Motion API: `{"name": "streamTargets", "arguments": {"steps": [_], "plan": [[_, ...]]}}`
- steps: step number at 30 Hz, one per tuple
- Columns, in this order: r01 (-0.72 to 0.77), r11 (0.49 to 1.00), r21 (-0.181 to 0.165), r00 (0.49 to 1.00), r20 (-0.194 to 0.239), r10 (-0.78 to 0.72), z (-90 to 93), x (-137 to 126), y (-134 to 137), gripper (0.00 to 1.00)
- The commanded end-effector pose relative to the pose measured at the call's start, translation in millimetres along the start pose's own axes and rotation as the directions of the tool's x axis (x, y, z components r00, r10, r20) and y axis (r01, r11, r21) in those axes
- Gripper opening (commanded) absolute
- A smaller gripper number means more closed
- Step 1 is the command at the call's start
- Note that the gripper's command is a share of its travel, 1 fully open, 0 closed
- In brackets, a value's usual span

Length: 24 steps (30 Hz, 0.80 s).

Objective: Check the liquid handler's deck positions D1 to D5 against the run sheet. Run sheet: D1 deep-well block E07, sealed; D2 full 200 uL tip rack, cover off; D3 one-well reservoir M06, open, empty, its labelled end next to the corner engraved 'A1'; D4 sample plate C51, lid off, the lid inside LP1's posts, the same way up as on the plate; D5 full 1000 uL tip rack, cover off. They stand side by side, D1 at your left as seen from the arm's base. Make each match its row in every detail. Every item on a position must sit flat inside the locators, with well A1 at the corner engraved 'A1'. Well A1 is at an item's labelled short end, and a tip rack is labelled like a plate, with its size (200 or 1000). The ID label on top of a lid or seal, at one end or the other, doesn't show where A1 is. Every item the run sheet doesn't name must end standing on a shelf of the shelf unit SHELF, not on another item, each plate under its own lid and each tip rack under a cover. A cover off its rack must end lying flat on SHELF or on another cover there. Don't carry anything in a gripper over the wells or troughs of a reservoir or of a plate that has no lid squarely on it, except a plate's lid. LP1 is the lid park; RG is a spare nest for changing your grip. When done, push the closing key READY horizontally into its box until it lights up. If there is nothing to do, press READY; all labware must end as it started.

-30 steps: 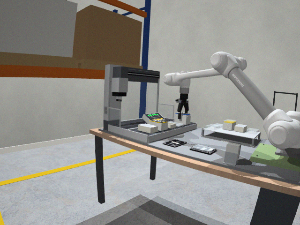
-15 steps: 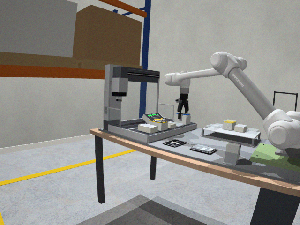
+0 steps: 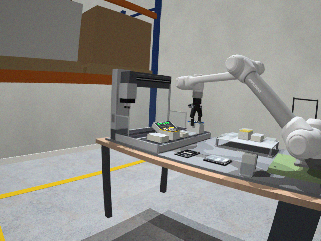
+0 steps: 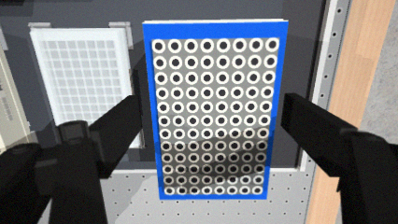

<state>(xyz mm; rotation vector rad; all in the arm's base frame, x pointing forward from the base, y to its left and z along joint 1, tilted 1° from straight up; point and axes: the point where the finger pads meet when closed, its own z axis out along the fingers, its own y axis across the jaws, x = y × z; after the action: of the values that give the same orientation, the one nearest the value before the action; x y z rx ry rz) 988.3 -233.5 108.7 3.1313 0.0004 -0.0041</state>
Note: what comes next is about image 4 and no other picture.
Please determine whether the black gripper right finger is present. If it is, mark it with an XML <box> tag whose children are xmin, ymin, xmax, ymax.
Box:
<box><xmin>280</xmin><ymin>92</ymin><xmax>398</xmax><ymax>224</ymax></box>

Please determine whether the grey base plate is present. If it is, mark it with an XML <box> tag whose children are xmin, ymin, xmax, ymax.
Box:
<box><xmin>100</xmin><ymin>0</ymin><xmax>353</xmax><ymax>224</ymax></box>

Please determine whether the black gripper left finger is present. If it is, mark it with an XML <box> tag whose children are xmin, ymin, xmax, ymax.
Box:
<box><xmin>0</xmin><ymin>95</ymin><xmax>142</xmax><ymax>224</ymax></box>

